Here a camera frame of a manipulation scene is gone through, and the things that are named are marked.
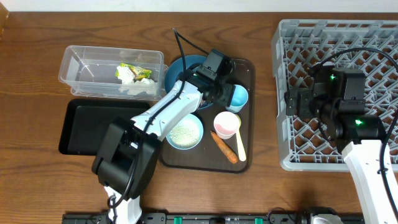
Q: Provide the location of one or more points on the cream plastic spoon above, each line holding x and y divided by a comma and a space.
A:
241, 150

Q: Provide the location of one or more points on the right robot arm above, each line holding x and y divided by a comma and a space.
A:
362, 141

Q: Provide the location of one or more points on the grey dishwasher rack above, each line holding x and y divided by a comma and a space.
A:
299, 44

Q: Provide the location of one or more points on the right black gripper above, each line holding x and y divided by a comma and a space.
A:
305, 98

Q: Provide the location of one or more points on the black tray bin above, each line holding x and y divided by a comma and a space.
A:
87, 120

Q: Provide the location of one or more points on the light blue cup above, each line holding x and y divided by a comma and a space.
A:
239, 99

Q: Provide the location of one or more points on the white tissue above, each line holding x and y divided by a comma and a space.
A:
129, 83

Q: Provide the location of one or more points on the clear plastic bin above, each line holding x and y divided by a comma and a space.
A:
90, 71

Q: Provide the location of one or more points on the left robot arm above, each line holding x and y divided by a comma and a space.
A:
128, 154

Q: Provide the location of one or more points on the pink cup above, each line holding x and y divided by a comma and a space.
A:
226, 124

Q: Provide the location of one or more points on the orange carrot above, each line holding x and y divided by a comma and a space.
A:
225, 149

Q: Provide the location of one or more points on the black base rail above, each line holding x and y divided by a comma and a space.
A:
161, 218

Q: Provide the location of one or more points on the light blue rice bowl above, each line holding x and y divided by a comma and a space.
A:
187, 133

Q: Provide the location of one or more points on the yellow green snack wrapper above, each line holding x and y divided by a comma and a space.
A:
130, 72

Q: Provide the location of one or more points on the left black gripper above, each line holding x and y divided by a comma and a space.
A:
226, 99

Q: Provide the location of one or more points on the dark brown serving tray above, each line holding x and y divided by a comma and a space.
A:
206, 155

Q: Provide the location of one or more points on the dark blue plate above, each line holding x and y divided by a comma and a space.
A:
176, 68

